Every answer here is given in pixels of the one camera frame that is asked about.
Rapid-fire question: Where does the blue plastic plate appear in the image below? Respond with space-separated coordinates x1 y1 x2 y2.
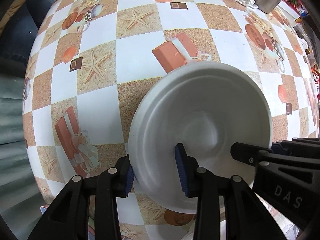
40 204 49 214

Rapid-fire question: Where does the green curtain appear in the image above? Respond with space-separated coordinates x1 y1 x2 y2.
1 74 44 239

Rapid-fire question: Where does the checkered patterned tablecloth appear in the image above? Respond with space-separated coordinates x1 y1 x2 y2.
22 0 320 240

